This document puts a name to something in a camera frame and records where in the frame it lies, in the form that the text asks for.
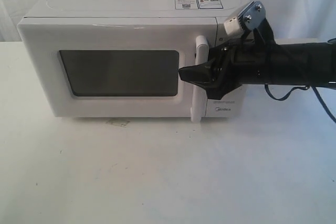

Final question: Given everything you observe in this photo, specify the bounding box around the clear tape patch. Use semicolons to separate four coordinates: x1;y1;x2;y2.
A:
106;119;130;127

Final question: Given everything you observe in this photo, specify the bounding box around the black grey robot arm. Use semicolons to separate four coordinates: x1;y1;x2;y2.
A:
179;20;335;100

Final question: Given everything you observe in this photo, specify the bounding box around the white Midea microwave body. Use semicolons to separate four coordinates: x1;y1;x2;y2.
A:
23;0;249;122

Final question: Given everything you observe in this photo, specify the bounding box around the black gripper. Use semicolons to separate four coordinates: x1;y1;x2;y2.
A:
178;39;265;100

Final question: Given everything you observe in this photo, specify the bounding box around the white microwave door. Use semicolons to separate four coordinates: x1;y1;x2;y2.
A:
18;17;217;118

